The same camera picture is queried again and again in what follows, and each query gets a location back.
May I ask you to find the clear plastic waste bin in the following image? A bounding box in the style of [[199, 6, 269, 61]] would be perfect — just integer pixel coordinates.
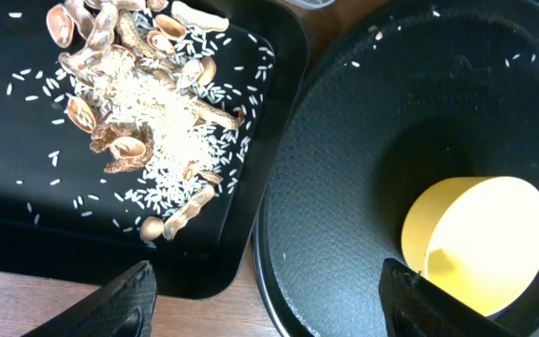
[[285, 0, 335, 10]]

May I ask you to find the round black serving tray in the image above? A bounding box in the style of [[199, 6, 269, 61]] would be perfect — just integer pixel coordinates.
[[254, 1, 539, 336]]

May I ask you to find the yellow bowl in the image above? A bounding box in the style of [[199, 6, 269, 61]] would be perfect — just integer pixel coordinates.
[[401, 176, 539, 316]]

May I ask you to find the food scraps peanut shells rice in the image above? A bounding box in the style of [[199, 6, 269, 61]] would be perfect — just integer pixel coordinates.
[[46, 1, 247, 243]]

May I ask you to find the black rectangular tray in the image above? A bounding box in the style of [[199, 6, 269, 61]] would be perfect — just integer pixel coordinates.
[[0, 1, 309, 299]]

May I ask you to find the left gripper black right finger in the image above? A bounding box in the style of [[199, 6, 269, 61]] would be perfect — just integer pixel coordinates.
[[379, 258, 517, 337]]

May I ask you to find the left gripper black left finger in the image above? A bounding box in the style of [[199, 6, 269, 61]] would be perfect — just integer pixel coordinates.
[[27, 260, 157, 337]]

